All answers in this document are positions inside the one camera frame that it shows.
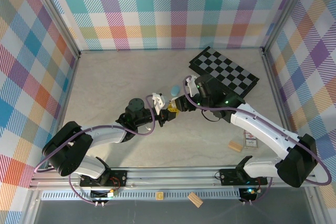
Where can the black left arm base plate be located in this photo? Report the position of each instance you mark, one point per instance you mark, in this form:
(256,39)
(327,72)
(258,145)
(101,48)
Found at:
(118,178)

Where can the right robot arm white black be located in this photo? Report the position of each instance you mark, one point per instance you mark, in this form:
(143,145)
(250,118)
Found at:
(262,127)

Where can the playing card box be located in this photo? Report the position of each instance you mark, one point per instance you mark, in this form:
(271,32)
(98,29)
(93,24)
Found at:
(249,141)

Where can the left controller board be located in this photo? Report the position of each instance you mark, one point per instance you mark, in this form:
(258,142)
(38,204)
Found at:
(101,195)

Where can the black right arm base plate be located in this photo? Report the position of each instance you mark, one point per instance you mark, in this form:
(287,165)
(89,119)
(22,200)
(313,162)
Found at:
(228,176)

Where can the controller board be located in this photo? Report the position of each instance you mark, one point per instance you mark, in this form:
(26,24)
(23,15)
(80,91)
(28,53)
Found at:
(248,193)
(101,195)

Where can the wooden block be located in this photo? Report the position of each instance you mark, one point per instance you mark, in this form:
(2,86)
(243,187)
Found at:
(195,199)
(235,145)

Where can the black grey checkerboard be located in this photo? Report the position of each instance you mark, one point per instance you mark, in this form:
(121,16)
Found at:
(223,64)

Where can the wooden letter cube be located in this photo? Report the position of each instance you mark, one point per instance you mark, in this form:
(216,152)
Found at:
(158,196)

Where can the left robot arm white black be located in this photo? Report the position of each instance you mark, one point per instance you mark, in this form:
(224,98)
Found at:
(105,134)

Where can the blue earbud charging case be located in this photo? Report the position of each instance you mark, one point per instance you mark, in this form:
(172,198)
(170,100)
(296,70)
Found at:
(174,90)

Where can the aluminium frame post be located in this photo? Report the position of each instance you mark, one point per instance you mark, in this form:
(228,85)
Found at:
(52,14)
(286,11)

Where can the aluminium side rail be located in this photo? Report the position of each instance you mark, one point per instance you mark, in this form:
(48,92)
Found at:
(69,85)
(273,87)

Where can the right controller board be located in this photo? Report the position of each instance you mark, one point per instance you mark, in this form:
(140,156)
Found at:
(248,193)

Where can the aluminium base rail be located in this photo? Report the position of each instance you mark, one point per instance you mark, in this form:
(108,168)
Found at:
(170,179)

